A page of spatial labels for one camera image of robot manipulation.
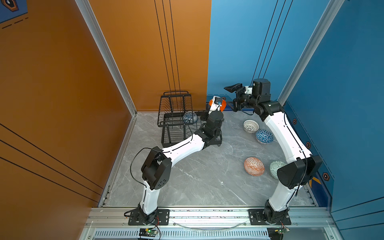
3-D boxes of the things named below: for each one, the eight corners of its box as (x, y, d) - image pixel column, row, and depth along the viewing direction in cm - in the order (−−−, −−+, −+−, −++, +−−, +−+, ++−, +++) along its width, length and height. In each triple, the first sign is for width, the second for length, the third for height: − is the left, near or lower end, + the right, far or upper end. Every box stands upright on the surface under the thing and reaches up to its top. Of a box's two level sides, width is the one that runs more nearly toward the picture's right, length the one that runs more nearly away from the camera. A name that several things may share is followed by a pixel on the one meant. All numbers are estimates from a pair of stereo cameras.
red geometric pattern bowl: (245, 176, 89) (247, 173, 85) (242, 160, 95) (244, 157, 91) (263, 176, 89) (266, 173, 85) (258, 160, 95) (261, 157, 91)
